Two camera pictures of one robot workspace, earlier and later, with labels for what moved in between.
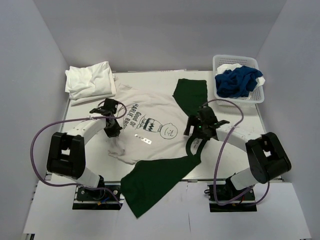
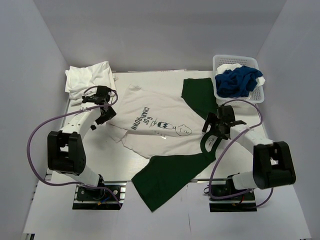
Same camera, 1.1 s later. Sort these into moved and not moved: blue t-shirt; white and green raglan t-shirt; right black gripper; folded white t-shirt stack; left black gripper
Moved: right black gripper; white and green raglan t-shirt; left black gripper
Not moved: folded white t-shirt stack; blue t-shirt
